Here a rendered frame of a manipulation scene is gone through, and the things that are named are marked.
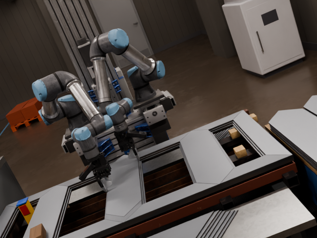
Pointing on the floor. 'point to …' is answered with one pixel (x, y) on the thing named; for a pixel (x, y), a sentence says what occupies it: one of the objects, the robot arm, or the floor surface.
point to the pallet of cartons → (24, 114)
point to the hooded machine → (264, 35)
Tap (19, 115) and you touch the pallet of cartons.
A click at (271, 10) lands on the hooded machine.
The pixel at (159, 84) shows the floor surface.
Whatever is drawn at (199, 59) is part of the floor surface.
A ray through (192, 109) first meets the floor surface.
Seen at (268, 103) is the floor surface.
